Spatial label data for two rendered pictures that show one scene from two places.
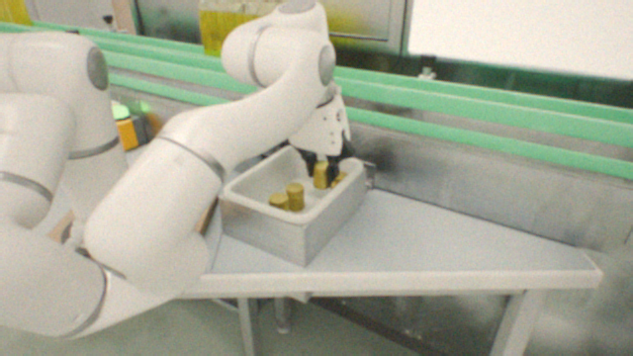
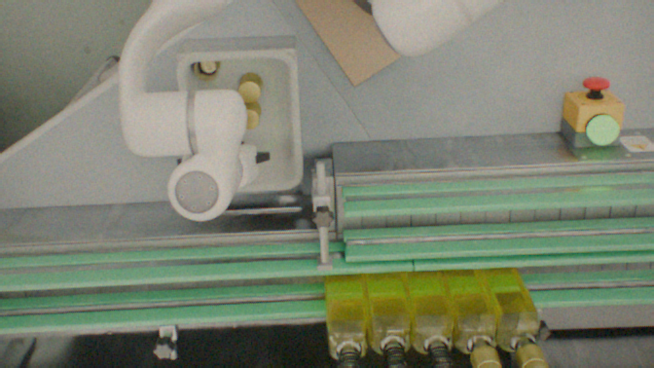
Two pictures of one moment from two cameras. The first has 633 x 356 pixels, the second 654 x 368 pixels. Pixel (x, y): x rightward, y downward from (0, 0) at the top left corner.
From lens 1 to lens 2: 84 cm
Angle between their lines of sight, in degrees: 38
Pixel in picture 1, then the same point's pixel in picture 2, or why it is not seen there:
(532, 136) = (21, 270)
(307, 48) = (124, 109)
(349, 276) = not seen: hidden behind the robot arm
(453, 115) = (106, 270)
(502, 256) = (38, 160)
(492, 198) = (65, 218)
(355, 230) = not seen: hidden behind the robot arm
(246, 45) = (198, 101)
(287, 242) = (202, 45)
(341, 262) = (161, 67)
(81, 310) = not seen: outside the picture
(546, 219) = (12, 217)
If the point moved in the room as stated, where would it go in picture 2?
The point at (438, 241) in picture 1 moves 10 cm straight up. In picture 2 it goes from (98, 148) to (82, 173)
